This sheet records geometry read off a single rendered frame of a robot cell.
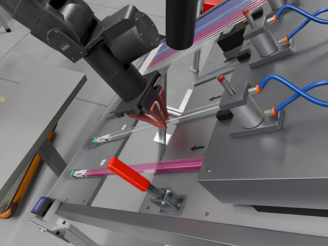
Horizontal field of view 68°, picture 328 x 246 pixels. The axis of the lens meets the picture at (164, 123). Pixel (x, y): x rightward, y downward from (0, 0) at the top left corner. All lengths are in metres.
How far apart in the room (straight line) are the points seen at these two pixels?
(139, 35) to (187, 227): 0.25
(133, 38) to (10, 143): 0.76
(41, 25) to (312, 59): 0.34
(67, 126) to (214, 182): 1.58
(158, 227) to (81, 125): 1.47
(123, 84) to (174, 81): 1.51
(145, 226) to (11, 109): 0.89
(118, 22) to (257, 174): 0.27
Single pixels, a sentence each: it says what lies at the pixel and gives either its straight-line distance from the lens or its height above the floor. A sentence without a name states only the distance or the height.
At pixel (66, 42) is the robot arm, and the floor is 1.14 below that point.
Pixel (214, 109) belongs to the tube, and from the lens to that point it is 0.41.
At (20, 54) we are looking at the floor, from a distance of 2.48.
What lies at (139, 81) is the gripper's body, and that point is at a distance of 0.44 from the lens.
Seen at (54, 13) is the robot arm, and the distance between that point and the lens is 0.38.
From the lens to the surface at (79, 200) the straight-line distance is 0.60.
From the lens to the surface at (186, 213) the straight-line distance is 0.33.
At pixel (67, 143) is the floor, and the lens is 1.70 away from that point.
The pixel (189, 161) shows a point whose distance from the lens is 0.36.
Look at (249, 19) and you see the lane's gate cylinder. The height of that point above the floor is 1.21.
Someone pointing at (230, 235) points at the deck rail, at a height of 1.11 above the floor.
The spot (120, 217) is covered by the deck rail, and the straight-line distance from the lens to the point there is 0.41.
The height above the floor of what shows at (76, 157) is 0.73.
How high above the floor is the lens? 1.36
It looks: 55 degrees down
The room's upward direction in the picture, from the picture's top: straight up
